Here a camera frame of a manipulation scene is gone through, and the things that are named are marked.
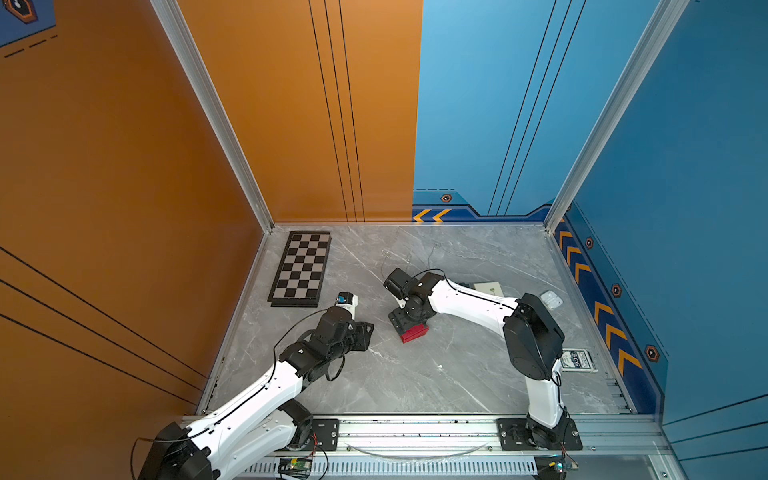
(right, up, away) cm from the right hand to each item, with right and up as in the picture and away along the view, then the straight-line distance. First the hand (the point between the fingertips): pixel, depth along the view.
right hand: (407, 320), depth 89 cm
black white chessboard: (-37, +13, +12) cm, 41 cm away
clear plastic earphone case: (+47, +5, +7) cm, 48 cm away
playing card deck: (+48, -10, -6) cm, 49 cm away
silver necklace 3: (+12, +23, +23) cm, 35 cm away
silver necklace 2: (+1, +17, +19) cm, 26 cm away
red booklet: (+1, -1, -10) cm, 11 cm away
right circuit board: (+33, -30, -19) cm, 49 cm away
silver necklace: (-7, +20, +22) cm, 30 cm away
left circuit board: (-28, -31, -18) cm, 45 cm away
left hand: (-10, +1, -7) cm, 13 cm away
